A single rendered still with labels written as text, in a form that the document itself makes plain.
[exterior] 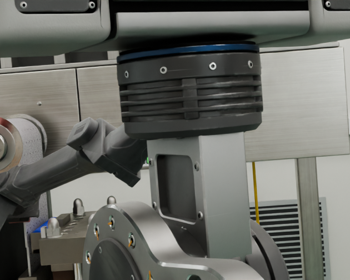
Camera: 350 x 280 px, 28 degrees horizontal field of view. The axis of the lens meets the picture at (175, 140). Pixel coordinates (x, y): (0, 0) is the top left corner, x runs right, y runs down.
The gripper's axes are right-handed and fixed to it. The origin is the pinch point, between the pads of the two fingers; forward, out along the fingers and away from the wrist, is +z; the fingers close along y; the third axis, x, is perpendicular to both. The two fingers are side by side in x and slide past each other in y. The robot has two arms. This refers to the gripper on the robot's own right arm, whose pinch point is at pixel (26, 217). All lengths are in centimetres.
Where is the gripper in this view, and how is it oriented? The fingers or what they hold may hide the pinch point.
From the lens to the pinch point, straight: 171.1
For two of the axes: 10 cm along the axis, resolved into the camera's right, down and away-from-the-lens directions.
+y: 10.0, -0.7, -0.4
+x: -0.5, -9.0, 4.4
